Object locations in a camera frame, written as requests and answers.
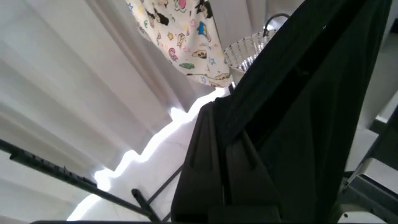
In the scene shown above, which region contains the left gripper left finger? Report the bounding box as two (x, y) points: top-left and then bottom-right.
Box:
(170, 102), (225, 222)

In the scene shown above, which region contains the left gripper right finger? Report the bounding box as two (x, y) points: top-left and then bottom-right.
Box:
(224, 130), (283, 222)

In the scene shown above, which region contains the black garment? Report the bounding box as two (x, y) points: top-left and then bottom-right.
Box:
(214, 0), (392, 222)

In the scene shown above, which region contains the cream printed garment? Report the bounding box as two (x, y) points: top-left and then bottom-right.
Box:
(126, 0), (234, 88)

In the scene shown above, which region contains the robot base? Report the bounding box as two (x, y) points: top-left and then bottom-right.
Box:
(337, 105), (398, 224)

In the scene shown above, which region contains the white laundry basket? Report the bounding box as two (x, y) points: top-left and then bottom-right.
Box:
(223, 12), (292, 85)

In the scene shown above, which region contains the black clothes rack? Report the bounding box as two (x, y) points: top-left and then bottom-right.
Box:
(0, 138), (184, 222)

